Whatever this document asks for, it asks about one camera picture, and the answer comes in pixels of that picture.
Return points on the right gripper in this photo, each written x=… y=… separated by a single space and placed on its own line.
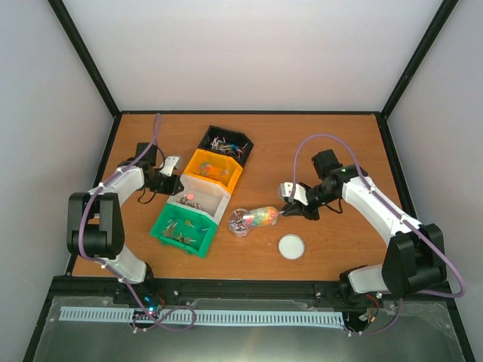
x=312 y=214

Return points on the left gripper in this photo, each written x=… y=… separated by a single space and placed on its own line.
x=175 y=186

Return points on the silver metal scoop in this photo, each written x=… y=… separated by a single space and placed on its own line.
x=262 y=216

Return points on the white translucent plastic bin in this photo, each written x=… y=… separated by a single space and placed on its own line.
x=201 y=196

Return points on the yellow plastic bin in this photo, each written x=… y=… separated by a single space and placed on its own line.
x=221 y=170

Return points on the white round lid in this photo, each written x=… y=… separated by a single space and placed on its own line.
x=291 y=246

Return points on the green plastic bin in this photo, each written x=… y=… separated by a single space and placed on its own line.
x=185 y=229

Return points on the clear plastic cup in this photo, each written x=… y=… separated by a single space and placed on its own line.
x=236 y=223

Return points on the black plastic bin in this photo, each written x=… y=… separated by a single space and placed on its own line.
x=226 y=142

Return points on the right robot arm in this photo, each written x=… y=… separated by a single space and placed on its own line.
x=413 y=262

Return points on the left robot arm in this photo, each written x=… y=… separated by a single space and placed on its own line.
x=95 y=230

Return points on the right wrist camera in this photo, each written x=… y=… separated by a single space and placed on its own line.
x=293 y=192

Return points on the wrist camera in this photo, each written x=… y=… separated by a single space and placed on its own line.
x=293 y=192
x=170 y=165

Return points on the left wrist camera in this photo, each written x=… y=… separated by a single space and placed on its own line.
x=170 y=165

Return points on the light blue cable duct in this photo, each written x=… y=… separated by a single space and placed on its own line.
x=210 y=318

